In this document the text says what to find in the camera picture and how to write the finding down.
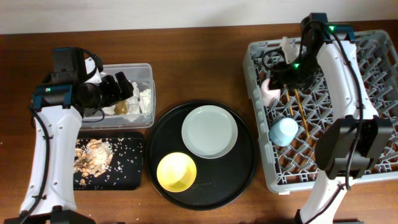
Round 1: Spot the grey round plate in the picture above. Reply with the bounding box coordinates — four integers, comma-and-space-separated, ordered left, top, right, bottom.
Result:
181, 105, 238, 159

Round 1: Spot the round black serving tray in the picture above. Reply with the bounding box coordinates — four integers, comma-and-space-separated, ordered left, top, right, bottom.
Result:
144, 100, 257, 210

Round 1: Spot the small white tissue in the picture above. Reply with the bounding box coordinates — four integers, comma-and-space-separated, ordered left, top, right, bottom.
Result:
139, 89, 152, 113

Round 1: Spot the pink cup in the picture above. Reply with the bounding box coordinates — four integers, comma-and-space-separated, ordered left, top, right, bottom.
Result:
261, 79, 280, 107

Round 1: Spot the food scraps pile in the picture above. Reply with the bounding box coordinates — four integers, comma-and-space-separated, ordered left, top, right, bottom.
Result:
73, 139, 114, 187

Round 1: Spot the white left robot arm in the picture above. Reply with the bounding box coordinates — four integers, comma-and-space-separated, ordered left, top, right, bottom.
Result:
5, 72, 133, 223

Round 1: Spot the clear plastic waste bin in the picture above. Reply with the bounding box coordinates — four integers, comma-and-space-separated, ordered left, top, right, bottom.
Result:
81, 63, 155, 131

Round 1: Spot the gold foil wrapper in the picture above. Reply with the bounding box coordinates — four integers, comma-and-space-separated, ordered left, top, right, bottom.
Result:
114, 100, 128, 115

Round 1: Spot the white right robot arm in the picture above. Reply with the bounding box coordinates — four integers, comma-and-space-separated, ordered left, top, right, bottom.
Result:
269, 12, 394, 223

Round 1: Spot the large white napkin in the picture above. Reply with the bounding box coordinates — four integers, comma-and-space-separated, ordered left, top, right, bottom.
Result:
103, 82, 141, 122

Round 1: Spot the grey plastic dishwasher rack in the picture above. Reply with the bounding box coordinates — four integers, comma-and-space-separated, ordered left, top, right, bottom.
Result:
243, 30, 397, 194

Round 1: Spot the blue cup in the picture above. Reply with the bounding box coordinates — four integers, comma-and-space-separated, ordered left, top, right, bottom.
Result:
269, 118, 299, 147

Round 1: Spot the black rectangular tray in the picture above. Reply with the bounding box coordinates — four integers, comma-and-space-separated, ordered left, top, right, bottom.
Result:
73, 132, 144, 190

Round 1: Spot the yellow bowl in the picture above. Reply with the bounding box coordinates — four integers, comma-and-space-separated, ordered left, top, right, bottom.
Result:
156, 152, 197, 193

